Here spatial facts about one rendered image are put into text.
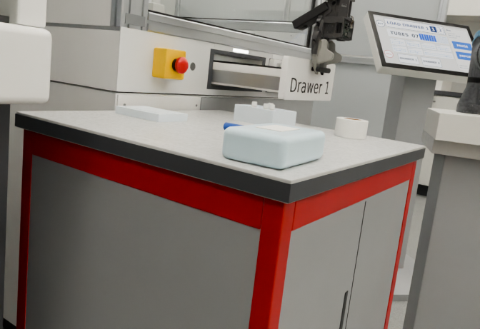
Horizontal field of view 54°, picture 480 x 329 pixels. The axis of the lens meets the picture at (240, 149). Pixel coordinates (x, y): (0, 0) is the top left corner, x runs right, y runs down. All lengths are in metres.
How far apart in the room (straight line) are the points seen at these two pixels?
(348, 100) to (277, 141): 2.51
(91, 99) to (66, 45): 0.16
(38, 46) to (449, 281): 1.21
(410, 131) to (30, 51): 1.83
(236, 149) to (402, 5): 2.50
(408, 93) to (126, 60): 1.43
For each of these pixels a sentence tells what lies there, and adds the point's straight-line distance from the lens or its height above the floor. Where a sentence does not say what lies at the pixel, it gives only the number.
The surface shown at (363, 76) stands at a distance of 3.07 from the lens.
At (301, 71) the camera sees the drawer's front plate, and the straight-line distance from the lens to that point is 1.29.
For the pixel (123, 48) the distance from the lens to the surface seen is 1.13.
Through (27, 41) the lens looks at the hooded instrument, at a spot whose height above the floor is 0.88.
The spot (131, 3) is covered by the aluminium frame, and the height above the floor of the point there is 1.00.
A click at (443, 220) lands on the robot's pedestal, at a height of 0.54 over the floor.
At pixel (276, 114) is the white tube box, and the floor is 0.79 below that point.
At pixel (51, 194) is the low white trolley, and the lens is 0.92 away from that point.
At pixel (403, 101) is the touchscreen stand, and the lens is 2.24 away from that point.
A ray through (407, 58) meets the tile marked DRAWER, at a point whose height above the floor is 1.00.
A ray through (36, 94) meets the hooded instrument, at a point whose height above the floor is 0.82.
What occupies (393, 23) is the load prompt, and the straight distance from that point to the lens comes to 2.26.
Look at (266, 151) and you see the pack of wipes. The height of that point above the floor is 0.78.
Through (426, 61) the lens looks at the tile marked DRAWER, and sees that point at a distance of 2.19.
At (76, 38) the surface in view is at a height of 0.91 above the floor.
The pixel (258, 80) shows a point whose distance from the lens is 1.28.
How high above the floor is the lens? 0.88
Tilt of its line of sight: 9 degrees down
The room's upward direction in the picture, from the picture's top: 6 degrees clockwise
